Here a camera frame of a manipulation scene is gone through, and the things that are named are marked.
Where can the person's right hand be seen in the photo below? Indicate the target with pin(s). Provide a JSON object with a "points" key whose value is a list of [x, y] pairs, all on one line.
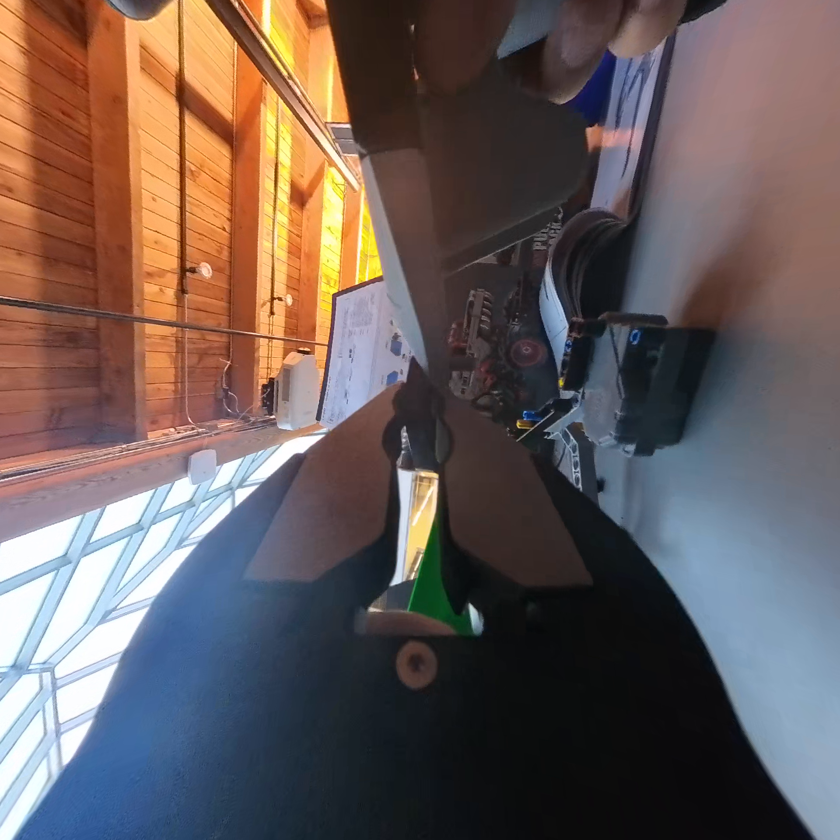
{"points": [[578, 51]]}

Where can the blue box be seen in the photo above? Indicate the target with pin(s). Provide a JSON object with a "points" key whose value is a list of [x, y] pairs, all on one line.
{"points": [[594, 91]]}

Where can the small white sensor box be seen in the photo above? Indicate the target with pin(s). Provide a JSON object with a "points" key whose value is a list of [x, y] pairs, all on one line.
{"points": [[202, 465]]}

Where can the dark conduit pipe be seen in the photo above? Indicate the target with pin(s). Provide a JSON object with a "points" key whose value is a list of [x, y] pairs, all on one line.
{"points": [[277, 197], [182, 131]]}

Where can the thin metal rod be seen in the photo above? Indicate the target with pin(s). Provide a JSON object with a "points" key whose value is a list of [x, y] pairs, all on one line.
{"points": [[132, 318]]}

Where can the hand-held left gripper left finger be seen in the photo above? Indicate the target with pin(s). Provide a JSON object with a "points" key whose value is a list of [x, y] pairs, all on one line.
{"points": [[322, 504]]}

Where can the white instruction booklet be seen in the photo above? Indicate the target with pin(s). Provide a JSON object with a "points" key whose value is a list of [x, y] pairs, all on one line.
{"points": [[578, 261]]}

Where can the black grey lego chassis assembly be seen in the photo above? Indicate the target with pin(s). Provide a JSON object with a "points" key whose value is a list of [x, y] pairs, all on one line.
{"points": [[631, 387]]}

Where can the white printed poster board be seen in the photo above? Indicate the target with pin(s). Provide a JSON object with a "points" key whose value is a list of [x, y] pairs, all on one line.
{"points": [[358, 354]]}

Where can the green box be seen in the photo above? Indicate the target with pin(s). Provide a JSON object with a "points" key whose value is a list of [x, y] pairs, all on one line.
{"points": [[434, 584]]}

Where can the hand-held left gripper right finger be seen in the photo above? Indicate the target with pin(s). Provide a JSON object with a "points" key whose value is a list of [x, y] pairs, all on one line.
{"points": [[512, 511]]}

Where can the hanging light bulb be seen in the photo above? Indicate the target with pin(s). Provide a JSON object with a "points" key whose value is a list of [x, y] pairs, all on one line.
{"points": [[285, 300], [201, 270]]}

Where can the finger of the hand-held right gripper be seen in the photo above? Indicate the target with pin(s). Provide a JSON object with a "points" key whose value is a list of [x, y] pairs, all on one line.
{"points": [[499, 170], [401, 248]]}

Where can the black lego set box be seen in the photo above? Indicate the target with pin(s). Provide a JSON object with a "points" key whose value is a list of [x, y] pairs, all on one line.
{"points": [[505, 327]]}

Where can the white wall device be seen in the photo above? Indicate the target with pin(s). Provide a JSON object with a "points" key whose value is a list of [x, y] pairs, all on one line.
{"points": [[297, 390]]}

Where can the metal ceiling rail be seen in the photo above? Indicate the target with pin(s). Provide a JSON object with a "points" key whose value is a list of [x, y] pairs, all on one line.
{"points": [[282, 78]]}

